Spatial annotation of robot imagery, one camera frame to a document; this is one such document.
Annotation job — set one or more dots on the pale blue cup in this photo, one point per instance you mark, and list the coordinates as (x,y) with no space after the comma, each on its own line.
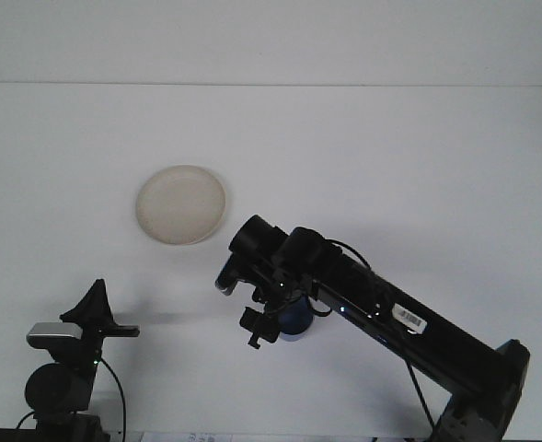
(296,322)

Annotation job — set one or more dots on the pale round plate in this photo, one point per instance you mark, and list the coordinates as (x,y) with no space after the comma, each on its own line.
(181,205)

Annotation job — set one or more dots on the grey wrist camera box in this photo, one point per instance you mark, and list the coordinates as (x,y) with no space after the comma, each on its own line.
(227,278)
(52,331)

